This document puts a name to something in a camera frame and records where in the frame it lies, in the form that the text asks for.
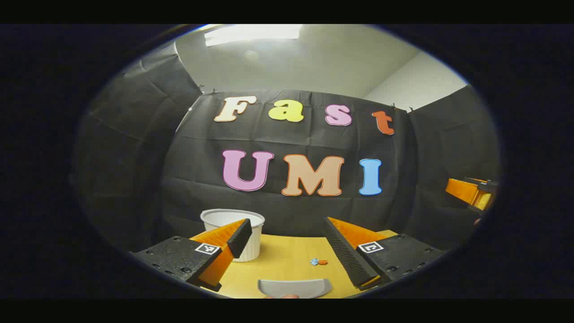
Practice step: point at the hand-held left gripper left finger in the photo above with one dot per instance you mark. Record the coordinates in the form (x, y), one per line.
(240, 237)

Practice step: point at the yellow wooden desktop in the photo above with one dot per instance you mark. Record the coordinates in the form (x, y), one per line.
(287, 255)

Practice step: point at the grey plastic dustpan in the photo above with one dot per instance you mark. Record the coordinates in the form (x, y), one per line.
(293, 287)

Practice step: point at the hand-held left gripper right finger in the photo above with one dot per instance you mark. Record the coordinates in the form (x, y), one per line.
(345, 255)

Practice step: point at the ceiling light panel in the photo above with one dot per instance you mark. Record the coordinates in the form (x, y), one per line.
(251, 33)

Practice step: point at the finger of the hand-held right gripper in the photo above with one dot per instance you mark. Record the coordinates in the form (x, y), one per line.
(462, 190)

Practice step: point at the white ribbed garbage bin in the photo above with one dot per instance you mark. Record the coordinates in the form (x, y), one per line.
(254, 244)

